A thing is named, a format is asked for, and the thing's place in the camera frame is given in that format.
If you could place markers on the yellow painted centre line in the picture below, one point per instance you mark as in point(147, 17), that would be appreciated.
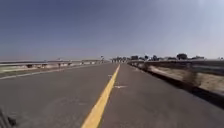
point(101, 99)

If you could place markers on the row of distant trees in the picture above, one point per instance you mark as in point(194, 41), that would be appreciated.
point(160, 58)

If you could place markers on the grey asphalt road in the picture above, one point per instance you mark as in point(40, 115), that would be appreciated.
point(60, 96)

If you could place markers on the grey metal guardrail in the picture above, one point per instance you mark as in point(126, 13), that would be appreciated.
point(40, 62)
point(196, 68)

